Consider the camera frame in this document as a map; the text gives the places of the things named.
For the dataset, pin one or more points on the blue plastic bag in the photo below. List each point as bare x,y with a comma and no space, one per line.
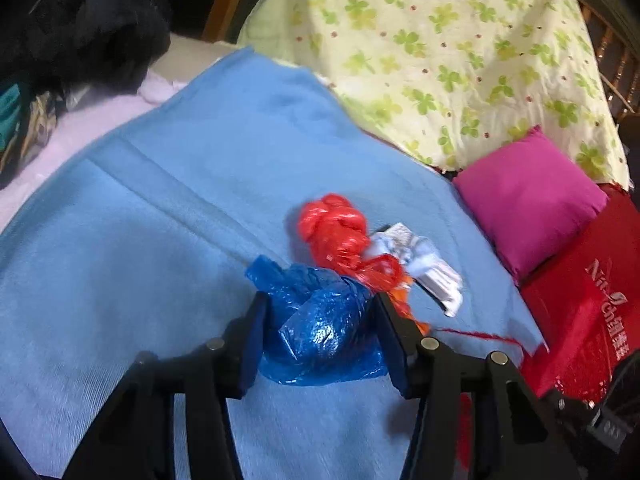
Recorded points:
320,320

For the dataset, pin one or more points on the wooden railing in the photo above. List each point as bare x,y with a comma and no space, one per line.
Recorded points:
615,60

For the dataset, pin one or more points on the blue blanket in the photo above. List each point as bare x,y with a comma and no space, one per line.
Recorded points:
150,235

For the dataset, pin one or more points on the red thread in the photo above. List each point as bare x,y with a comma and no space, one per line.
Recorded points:
480,335

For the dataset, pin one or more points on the magenta pillow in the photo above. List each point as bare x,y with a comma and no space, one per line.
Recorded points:
530,200

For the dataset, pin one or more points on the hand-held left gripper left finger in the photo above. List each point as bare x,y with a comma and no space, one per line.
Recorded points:
252,355

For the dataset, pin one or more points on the teal cloth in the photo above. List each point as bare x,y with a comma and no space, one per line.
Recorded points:
12,115

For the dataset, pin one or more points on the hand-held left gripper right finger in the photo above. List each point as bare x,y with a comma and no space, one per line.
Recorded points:
400,360

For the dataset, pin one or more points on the clover print quilt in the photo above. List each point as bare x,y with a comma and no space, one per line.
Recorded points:
450,60

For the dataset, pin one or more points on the cream cushion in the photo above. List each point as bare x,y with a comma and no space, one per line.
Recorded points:
195,62

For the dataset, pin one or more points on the black fuzzy cloth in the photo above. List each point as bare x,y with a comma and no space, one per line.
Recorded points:
90,25

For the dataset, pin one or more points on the red printed bag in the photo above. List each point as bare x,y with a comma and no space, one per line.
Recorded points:
575,310

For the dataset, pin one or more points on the white cardboard medicine box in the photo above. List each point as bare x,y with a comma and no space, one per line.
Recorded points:
440,280

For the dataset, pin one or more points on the wooden furniture frame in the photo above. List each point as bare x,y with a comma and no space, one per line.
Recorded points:
225,0

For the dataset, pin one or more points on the pale pink blanket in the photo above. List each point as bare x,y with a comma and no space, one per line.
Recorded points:
75,130

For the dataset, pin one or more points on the red plastic bag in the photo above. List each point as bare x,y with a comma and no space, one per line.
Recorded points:
325,225

